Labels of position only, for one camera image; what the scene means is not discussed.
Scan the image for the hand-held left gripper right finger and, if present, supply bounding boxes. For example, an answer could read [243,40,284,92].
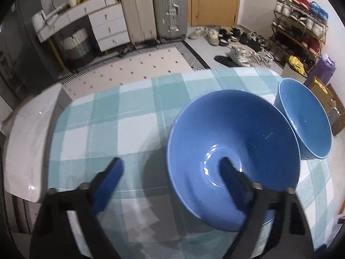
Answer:
[219,157,316,259]

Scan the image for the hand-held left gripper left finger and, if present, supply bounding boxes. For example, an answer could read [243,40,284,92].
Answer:
[29,157,125,259]

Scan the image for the blue bowl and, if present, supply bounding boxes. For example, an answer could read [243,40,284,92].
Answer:
[274,78,332,160]
[167,90,301,232]

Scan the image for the teal checked tablecloth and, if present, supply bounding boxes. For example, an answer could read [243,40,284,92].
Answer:
[48,67,337,259]

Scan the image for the grey marble coffee table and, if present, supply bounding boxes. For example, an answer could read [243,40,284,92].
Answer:
[1,83,73,203]

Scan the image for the beige storage bin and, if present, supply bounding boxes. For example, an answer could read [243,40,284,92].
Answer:
[281,64,306,81]

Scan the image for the printed cardboard box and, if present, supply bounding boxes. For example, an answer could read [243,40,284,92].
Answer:
[309,76,337,114]

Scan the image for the brown patterned doormat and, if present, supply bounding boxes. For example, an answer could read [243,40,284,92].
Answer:
[326,84,345,137]

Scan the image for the scattered shoes group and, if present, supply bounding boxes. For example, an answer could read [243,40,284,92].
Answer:
[188,25,274,68]

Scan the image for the yellow bag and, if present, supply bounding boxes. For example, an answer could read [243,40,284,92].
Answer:
[287,55,306,74]

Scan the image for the purple bag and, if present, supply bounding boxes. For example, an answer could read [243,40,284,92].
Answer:
[304,54,336,85]

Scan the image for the grey white laundry basket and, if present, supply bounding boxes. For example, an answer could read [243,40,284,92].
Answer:
[60,27,91,60]

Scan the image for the white vanity desk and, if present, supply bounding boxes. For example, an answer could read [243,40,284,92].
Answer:
[36,0,131,53]

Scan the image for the shelved shoes group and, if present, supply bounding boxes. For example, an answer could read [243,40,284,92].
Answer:
[271,0,329,65]

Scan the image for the metal shoe rack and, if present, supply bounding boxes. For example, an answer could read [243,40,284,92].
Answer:
[270,0,329,69]

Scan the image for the wooden door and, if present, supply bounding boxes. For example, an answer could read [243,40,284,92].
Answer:
[190,0,242,27]

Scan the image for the beige suitcase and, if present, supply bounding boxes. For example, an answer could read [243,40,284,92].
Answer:
[119,0,158,46]

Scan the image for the silver suitcase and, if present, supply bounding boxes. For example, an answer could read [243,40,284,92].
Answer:
[151,0,188,42]

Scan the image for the white kettle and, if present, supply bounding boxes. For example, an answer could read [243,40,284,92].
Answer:
[32,10,46,30]

